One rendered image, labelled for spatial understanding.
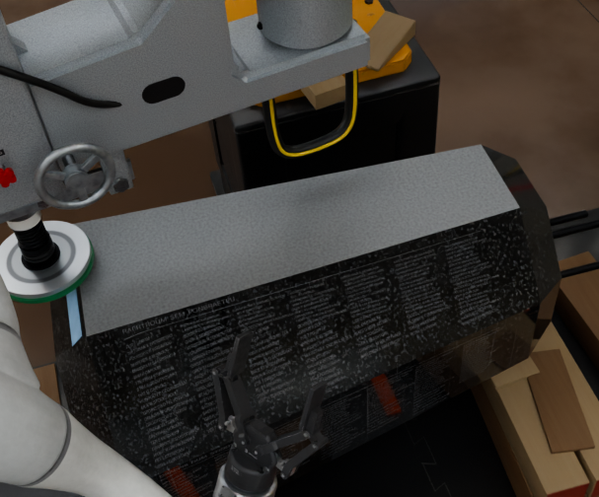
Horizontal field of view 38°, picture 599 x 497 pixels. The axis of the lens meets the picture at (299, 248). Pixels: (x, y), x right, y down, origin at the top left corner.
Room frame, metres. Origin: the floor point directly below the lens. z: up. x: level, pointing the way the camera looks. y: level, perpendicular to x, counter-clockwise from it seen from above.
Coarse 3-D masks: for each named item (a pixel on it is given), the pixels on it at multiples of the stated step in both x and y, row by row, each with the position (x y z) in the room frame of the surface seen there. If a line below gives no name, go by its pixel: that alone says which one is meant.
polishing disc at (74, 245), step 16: (48, 224) 1.39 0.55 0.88; (64, 224) 1.38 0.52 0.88; (16, 240) 1.35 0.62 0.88; (64, 240) 1.33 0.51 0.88; (80, 240) 1.33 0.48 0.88; (0, 256) 1.30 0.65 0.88; (16, 256) 1.30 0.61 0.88; (64, 256) 1.28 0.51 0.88; (80, 256) 1.28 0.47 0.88; (0, 272) 1.26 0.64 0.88; (16, 272) 1.25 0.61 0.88; (32, 272) 1.25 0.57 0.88; (48, 272) 1.24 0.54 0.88; (64, 272) 1.24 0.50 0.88; (80, 272) 1.24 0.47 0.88; (16, 288) 1.21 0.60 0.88; (32, 288) 1.20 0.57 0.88; (48, 288) 1.20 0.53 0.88; (64, 288) 1.20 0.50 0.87
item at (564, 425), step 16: (544, 352) 1.32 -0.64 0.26; (560, 352) 1.32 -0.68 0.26; (512, 368) 1.28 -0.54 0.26; (528, 368) 1.27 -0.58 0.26; (544, 368) 1.27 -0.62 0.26; (560, 368) 1.27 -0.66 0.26; (496, 384) 1.24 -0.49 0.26; (544, 384) 1.22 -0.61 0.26; (560, 384) 1.22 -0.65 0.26; (544, 400) 1.17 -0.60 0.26; (560, 400) 1.17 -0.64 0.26; (576, 400) 1.16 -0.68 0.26; (544, 416) 1.13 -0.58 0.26; (560, 416) 1.12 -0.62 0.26; (576, 416) 1.12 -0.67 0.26; (560, 432) 1.08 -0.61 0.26; (576, 432) 1.07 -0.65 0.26; (560, 448) 1.03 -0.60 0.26; (576, 448) 1.03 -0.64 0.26; (592, 448) 1.03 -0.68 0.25
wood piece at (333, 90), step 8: (328, 80) 1.86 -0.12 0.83; (336, 80) 1.86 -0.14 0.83; (344, 80) 1.85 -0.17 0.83; (304, 88) 1.87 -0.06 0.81; (312, 88) 1.84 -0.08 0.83; (320, 88) 1.83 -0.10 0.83; (328, 88) 1.83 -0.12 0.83; (336, 88) 1.83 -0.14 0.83; (344, 88) 1.83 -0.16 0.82; (312, 96) 1.82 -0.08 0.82; (320, 96) 1.81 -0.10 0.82; (328, 96) 1.82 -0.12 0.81; (336, 96) 1.83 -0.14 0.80; (344, 96) 1.83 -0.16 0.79; (312, 104) 1.83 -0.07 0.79; (320, 104) 1.81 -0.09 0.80; (328, 104) 1.82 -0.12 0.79
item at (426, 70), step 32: (384, 0) 2.34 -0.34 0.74; (416, 64) 2.01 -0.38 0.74; (384, 96) 1.91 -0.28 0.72; (416, 96) 1.93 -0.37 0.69; (224, 128) 2.07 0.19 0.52; (256, 128) 1.83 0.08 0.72; (288, 128) 1.85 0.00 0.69; (320, 128) 1.87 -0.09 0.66; (352, 128) 1.89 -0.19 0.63; (384, 128) 1.92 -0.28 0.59; (416, 128) 1.93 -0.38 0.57; (224, 160) 2.20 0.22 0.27; (256, 160) 1.82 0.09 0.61; (288, 160) 1.85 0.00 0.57; (320, 160) 1.87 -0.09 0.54; (352, 160) 1.89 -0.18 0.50; (384, 160) 1.92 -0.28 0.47; (224, 192) 2.30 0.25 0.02
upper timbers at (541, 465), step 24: (552, 336) 1.38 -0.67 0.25; (528, 384) 1.23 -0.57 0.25; (576, 384) 1.22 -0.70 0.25; (504, 408) 1.17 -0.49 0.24; (528, 408) 1.16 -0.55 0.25; (504, 432) 1.15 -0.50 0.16; (528, 432) 1.09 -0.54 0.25; (528, 456) 1.03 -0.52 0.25; (552, 456) 1.02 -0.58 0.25; (576, 456) 1.03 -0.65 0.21; (528, 480) 1.00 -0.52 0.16; (552, 480) 0.96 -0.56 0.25; (576, 480) 0.95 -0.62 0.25
